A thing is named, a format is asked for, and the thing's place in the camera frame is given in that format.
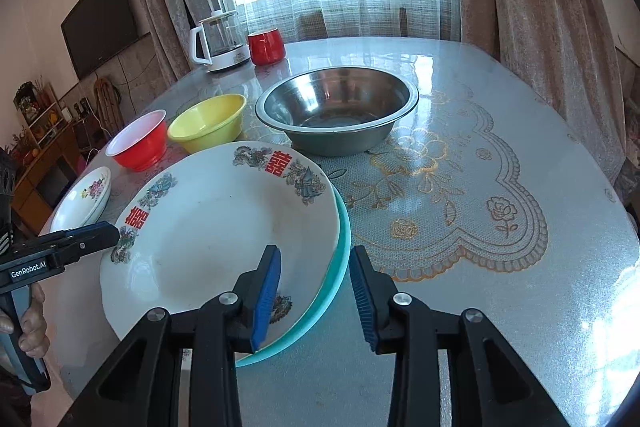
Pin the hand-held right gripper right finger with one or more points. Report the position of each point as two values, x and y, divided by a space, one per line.
361 292

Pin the teal plate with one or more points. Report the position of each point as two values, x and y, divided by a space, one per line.
345 239

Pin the stainless steel basin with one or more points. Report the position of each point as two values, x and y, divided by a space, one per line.
340 137

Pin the large white plate red print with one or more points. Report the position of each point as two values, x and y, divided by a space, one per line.
200 232

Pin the small white floral plate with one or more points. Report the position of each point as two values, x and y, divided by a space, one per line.
80 202

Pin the wooden desk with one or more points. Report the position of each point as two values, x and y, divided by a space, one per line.
42 177

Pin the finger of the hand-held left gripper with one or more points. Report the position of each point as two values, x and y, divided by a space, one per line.
85 237

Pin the small shelf with ornaments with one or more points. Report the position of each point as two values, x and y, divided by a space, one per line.
37 112

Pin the wall television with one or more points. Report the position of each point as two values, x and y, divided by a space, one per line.
100 22

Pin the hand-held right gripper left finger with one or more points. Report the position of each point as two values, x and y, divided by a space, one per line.
265 292

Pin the person's left hand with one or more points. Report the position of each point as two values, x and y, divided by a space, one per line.
32 322

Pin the yellow bowl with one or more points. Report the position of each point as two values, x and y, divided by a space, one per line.
210 132

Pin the lace table mat gold floral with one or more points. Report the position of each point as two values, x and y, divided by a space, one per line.
450 207

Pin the red bowl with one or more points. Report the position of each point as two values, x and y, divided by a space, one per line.
145 152

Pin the wooden chair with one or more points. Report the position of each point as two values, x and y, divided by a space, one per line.
311 27

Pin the white glass electric kettle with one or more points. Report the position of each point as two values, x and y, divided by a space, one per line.
225 52

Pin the red mug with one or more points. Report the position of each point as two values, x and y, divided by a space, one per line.
267 49

